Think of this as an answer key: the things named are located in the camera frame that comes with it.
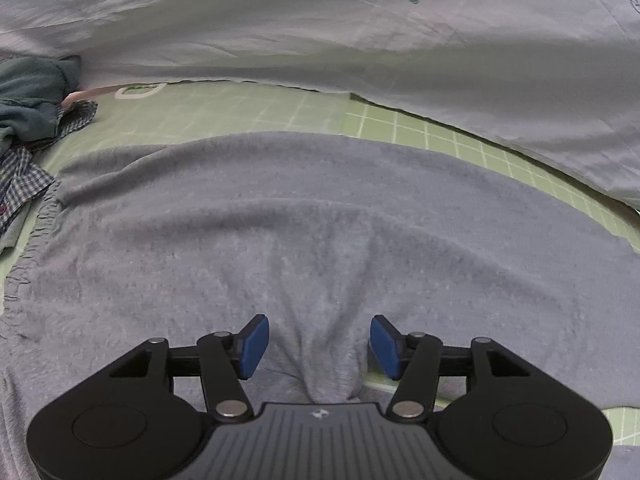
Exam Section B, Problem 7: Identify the dark teal garment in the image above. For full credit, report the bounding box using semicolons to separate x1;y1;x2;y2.
0;55;84;144

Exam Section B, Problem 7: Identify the beige garment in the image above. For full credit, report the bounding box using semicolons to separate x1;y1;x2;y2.
62;87;117;107

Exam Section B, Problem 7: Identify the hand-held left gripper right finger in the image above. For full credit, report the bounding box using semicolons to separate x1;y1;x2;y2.
369;314;546;421

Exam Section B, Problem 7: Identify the green checked mat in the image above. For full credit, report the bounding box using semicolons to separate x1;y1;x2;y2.
0;80;640;447

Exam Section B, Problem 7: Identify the blue plaid shirt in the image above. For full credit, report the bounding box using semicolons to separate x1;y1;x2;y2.
0;100;99;252

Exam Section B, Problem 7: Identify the grey carrot-print bed sheet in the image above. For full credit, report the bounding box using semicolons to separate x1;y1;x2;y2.
0;0;640;212

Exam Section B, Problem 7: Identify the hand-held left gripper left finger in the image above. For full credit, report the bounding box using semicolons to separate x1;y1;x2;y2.
95;314;271;421

